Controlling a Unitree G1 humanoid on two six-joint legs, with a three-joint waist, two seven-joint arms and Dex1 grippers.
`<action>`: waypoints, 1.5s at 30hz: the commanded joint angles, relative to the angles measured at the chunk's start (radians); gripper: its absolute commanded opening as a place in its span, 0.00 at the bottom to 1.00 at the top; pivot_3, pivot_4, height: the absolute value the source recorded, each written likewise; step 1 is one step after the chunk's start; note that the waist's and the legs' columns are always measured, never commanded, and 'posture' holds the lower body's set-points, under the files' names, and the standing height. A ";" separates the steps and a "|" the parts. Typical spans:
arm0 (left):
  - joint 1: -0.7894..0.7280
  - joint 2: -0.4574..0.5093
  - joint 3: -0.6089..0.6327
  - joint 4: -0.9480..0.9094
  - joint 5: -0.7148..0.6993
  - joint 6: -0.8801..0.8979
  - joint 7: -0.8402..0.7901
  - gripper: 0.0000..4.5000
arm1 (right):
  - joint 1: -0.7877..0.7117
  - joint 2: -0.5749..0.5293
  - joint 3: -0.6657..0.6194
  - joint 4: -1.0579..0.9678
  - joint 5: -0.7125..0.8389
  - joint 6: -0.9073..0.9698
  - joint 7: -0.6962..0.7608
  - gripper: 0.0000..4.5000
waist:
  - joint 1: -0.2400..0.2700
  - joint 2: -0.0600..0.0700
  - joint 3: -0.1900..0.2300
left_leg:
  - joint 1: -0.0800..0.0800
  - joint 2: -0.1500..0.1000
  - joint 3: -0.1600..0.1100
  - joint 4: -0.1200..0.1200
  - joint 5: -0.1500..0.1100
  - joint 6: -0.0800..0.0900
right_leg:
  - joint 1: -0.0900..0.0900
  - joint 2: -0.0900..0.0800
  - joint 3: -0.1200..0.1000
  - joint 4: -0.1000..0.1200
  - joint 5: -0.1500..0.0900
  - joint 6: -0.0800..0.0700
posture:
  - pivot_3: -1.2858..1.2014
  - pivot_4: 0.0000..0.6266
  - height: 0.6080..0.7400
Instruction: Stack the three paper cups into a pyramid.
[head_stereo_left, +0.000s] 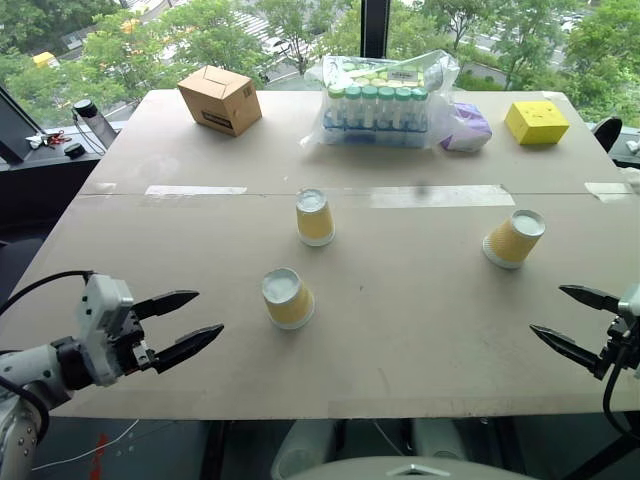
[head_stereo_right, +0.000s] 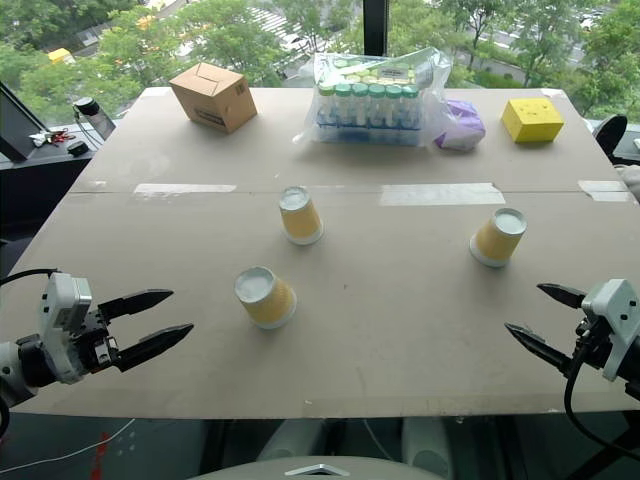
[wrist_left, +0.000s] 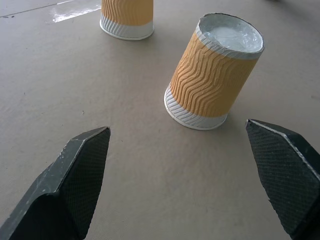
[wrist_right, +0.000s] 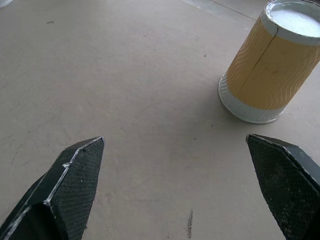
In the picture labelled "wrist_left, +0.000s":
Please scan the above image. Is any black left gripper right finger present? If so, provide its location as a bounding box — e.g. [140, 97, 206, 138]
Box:
[245, 118, 320, 240]

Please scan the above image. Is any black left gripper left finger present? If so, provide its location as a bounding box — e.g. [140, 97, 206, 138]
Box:
[0, 126, 111, 240]

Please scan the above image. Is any orange ribbed paper cup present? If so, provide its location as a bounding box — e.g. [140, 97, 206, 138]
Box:
[99, 0, 155, 41]
[163, 13, 266, 131]

